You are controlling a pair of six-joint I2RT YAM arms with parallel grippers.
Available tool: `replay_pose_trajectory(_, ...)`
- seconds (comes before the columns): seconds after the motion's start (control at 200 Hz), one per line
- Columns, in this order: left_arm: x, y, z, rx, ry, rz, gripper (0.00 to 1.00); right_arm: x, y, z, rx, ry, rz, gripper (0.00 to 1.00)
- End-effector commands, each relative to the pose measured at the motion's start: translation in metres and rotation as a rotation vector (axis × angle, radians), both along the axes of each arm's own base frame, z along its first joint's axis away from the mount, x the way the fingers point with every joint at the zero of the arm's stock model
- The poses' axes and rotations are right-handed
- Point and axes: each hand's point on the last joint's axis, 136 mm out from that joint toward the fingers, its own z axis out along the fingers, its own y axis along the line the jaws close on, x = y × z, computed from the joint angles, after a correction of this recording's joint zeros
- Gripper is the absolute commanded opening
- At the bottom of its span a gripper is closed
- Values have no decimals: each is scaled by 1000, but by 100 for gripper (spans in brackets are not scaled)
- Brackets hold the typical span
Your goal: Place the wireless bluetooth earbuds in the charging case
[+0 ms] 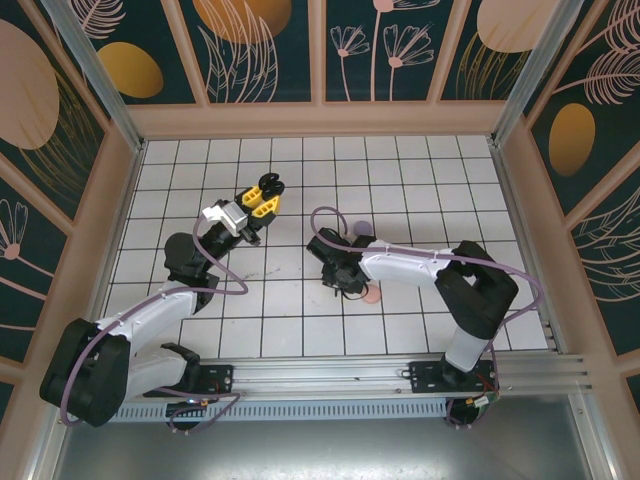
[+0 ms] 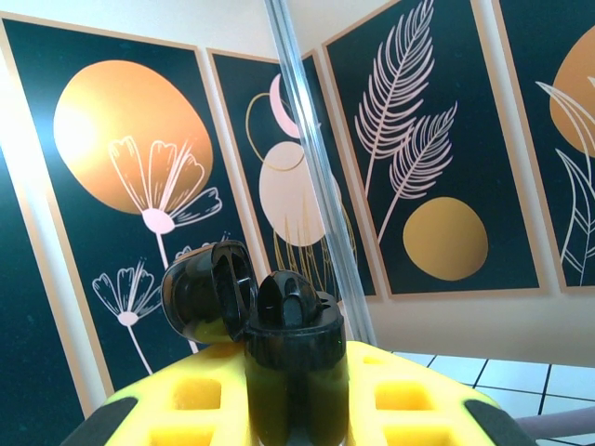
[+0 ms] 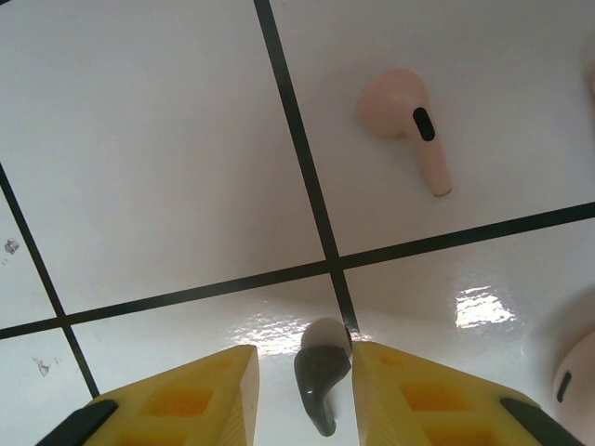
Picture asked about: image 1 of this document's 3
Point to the aluminium frame post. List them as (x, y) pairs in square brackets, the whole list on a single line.
[(96, 75), (532, 75)]

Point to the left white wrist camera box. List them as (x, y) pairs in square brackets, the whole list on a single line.
[(225, 215)]

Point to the purple earbud charging case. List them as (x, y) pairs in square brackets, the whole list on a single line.
[(362, 227)]

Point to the pink earbud charging case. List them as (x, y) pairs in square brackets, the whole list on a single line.
[(372, 296)]

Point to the aluminium mounting rail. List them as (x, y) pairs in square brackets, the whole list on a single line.
[(320, 372)]

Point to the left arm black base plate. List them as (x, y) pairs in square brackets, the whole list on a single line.
[(220, 375)]

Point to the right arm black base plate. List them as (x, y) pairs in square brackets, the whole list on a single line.
[(425, 375)]

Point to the green controller board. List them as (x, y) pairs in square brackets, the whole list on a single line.
[(482, 402)]

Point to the black controller board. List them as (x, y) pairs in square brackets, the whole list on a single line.
[(182, 424)]

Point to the aluminium table edge rail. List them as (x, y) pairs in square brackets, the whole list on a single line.
[(511, 200), (125, 200)]

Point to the grey metal sheet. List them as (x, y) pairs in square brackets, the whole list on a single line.
[(320, 450)]

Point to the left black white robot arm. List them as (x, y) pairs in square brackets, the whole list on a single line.
[(150, 310)]

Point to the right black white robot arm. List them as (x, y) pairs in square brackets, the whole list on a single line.
[(400, 265)]

